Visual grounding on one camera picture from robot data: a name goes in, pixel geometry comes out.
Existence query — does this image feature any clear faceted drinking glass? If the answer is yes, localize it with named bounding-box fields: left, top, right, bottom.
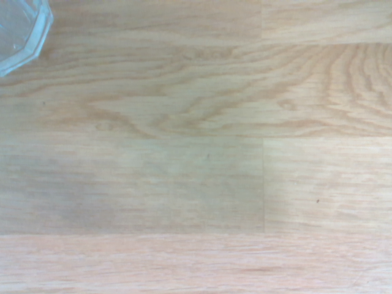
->
left=0, top=0, right=55, bottom=78

